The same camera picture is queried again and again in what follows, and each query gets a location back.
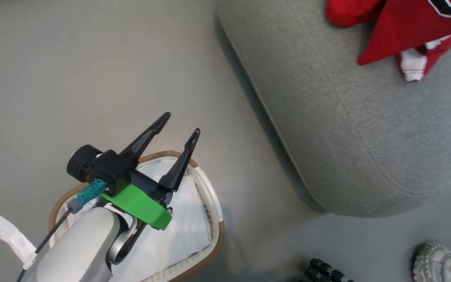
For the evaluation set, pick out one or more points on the grey sneaker shoe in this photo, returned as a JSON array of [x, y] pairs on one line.
[[441, 266]]

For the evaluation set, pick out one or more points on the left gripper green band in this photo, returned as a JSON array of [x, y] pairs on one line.
[[143, 205]]

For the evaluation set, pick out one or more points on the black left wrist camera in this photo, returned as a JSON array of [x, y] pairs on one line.
[[108, 168]]

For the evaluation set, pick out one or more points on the white laundry basket brown rim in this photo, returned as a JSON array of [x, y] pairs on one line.
[[186, 231]]

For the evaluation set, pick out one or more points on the grey fabric sofa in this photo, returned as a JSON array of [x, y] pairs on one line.
[[347, 117]]

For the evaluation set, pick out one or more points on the black knobbed object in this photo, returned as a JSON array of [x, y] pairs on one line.
[[323, 270]]

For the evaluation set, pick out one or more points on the red jersey with white trim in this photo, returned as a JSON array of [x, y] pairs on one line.
[[405, 27]]

